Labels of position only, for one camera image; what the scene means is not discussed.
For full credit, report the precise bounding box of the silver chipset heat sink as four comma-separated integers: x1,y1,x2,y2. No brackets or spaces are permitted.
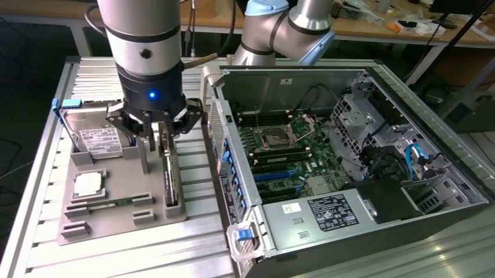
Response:
306,176,337,195

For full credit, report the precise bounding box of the silver metal disk bay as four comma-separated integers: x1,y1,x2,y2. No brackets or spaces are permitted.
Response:
329,94,388,181

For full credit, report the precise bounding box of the blue expansion slot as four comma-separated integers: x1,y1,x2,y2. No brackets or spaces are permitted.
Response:
253,170,292,182

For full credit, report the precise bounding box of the black monitor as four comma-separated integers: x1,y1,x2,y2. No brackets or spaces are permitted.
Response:
428,0,495,30

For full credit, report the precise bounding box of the hard disk in blue caddy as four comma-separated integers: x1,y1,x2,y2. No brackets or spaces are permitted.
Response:
50,97,132,160

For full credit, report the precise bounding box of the wooden desk with white legs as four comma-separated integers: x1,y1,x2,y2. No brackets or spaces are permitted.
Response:
0,0,495,87

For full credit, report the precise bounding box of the black plastic air duct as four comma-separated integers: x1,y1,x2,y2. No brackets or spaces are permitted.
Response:
342,178,422,225

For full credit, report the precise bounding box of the silver CPU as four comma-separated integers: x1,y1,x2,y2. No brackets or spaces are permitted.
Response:
73,173,105,197

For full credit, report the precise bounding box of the grey power supply unit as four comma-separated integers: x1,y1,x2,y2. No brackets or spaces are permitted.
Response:
261,189,377,251

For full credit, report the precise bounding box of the slanted black pole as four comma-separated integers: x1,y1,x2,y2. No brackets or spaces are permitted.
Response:
401,0,490,85

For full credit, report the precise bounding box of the black installed RAM stick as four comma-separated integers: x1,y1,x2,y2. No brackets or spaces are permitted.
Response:
252,149,310,166

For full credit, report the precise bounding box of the orange and white clutter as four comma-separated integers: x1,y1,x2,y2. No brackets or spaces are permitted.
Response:
386,19,432,36

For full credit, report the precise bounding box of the open black PC case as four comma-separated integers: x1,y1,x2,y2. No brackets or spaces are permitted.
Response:
198,65,495,278

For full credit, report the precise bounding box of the grey plastic parts rack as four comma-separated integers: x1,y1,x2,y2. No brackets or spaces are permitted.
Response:
55,141,188,247

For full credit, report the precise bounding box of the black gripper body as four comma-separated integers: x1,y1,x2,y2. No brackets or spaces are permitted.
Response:
117,61,188,116

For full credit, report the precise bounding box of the CPU socket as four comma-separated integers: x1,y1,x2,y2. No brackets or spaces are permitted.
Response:
260,129,294,151

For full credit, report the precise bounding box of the hanging black cable with plug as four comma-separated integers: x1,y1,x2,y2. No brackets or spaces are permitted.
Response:
182,16,196,58

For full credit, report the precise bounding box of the green RAM stick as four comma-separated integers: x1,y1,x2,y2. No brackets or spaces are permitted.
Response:
86,197,134,208

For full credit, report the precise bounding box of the raised metal socket cover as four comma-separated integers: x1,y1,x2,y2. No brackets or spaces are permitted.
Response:
284,114,316,143

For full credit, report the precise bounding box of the blue disk wire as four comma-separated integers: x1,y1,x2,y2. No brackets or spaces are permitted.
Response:
402,143,430,182

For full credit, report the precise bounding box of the green motherboard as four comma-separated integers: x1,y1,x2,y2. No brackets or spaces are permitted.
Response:
237,111,364,203

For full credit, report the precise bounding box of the graphics card with silver bracket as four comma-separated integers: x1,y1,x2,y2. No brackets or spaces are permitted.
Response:
157,123,182,208

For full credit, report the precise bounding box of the black computer tower on floor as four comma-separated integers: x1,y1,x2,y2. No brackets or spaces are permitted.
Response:
442,94,495,134

